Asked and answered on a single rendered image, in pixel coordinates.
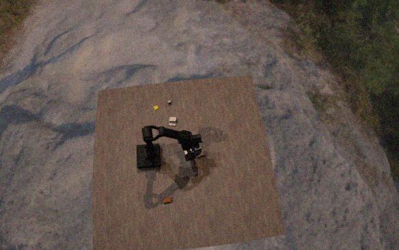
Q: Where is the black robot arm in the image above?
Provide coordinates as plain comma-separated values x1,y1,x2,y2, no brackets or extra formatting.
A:
142,125,202,161

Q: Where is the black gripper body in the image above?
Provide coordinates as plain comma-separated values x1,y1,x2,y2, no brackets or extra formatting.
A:
181,144,195,161

